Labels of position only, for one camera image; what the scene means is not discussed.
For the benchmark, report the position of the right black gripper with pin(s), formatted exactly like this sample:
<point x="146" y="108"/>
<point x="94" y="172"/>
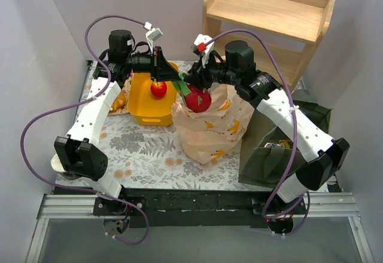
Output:
<point x="198" y="75"/>

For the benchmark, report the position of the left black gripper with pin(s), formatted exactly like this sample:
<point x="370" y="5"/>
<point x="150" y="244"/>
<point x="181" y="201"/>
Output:
<point x="157" y="64"/>

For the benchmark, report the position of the red apple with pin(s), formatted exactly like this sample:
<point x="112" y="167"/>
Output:
<point x="158" y="89"/>

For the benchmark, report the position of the red pepper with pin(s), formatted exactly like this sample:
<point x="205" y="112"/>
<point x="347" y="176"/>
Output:
<point x="195" y="99"/>

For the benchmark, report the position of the yellow plastic bin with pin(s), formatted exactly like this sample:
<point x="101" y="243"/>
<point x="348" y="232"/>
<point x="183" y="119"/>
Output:
<point x="146" y="109"/>

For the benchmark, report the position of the bundt cake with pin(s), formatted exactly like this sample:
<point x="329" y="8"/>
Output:
<point x="119" y="102"/>

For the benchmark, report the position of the orange plastic grocery bag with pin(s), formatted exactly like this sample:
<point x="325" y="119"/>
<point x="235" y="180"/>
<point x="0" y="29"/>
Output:
<point x="209" y="135"/>

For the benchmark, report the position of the dark green tote bag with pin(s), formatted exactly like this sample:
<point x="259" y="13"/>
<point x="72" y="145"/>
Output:
<point x="262" y="166"/>

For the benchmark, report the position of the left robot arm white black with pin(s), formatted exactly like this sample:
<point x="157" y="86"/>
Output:
<point x="77" y="153"/>

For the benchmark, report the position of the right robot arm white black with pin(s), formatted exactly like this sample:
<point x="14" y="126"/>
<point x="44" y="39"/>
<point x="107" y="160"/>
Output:
<point x="323" y="154"/>

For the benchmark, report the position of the floral rectangular tray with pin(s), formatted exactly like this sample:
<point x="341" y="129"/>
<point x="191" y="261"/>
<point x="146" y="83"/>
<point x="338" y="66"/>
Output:
<point x="126" y="88"/>

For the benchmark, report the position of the floral table mat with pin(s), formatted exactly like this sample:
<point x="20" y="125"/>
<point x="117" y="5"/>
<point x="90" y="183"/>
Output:
<point x="153" y="157"/>

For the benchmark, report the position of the can in tote bag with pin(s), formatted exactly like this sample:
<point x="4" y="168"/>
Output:
<point x="279" y="143"/>

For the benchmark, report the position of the wooden shelf unit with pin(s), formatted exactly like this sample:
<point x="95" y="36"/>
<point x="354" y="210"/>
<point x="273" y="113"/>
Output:
<point x="305" y="21"/>

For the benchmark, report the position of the tape roll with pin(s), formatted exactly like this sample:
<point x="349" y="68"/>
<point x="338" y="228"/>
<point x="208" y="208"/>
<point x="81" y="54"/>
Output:
<point x="57" y="166"/>

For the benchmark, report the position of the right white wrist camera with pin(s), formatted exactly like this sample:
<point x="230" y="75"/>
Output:
<point x="202" y="46"/>

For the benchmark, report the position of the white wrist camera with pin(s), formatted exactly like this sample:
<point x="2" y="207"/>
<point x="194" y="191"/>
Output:
<point x="152" y="34"/>
<point x="202" y="46"/>

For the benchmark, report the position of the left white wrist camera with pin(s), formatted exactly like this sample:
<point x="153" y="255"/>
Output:
<point x="152" y="34"/>

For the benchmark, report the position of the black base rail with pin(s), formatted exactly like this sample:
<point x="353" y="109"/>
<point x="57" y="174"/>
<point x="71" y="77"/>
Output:
<point x="182" y="208"/>

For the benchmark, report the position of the aluminium frame rail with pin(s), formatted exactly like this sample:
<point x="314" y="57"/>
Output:
<point x="326" y="205"/>

